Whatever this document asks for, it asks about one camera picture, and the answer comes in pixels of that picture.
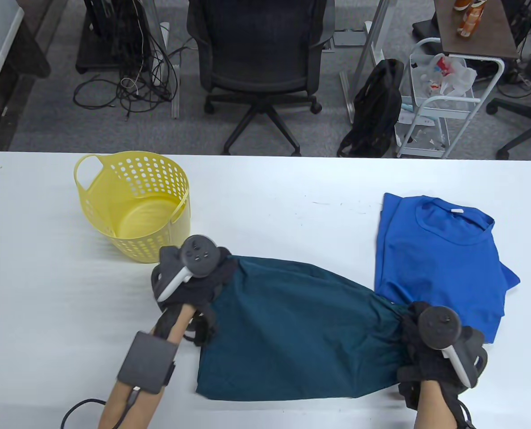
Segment person's right hand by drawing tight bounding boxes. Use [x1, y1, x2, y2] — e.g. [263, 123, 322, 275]
[397, 302, 474, 396]

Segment person's left hand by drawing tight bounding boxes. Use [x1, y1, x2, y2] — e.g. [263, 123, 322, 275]
[158, 247, 239, 313]

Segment grey handheld controller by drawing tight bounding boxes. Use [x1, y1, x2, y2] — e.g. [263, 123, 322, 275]
[152, 235, 220, 303]
[417, 306, 489, 388]

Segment yellow plastic laundry basket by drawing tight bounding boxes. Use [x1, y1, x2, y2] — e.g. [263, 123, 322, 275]
[73, 151, 190, 264]

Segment blue shirt clothes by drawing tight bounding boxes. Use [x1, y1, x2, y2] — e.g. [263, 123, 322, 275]
[374, 193, 507, 344]

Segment dark teal clothes garment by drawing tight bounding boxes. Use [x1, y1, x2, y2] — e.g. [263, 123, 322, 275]
[196, 256, 411, 401]

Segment blue towel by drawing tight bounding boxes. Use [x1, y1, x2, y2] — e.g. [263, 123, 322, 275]
[500, 261, 521, 295]

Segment person's left forearm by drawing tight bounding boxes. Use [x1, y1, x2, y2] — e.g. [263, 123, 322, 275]
[98, 304, 199, 429]

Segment person's right forearm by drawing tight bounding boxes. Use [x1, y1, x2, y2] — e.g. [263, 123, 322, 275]
[414, 380, 458, 429]

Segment grey metal desk leg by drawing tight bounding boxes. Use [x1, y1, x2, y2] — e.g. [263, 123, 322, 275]
[152, 0, 181, 119]

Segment white rolling cart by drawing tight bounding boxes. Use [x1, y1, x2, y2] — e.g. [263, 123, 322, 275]
[395, 38, 505, 159]

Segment black backpack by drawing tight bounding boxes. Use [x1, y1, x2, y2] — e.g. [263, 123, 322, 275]
[337, 58, 405, 158]

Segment black mesh office chair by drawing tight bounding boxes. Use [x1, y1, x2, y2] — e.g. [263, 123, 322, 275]
[186, 0, 336, 157]

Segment black office chair base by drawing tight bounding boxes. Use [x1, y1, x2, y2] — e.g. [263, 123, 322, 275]
[487, 45, 531, 160]

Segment black computer tower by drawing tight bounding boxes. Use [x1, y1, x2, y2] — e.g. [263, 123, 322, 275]
[84, 0, 152, 72]

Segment grey floor plate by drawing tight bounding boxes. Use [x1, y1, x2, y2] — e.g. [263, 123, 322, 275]
[333, 29, 367, 47]

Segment white plastic bag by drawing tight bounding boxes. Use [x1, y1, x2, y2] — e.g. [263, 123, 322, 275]
[411, 53, 477, 99]

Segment white desk with dark side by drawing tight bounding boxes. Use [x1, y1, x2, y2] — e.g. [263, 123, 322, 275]
[0, 0, 51, 150]

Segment white metal desk leg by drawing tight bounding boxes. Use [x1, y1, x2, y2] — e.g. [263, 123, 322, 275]
[339, 0, 398, 125]

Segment black flat stand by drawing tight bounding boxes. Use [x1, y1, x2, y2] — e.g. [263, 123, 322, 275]
[412, 20, 440, 38]

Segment brown wooden side table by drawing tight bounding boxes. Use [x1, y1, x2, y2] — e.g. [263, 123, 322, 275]
[433, 0, 518, 59]

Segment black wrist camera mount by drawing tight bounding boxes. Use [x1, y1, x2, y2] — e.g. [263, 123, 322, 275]
[185, 308, 219, 347]
[398, 380, 422, 411]

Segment black cable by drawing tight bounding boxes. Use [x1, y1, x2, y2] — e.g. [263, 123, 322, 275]
[61, 388, 142, 429]
[447, 389, 475, 429]

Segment black box with arm strap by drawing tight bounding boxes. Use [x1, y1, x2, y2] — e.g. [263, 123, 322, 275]
[117, 332, 179, 395]

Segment tangle of black cables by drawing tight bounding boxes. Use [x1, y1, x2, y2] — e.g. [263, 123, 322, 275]
[73, 0, 181, 121]
[500, 0, 531, 85]

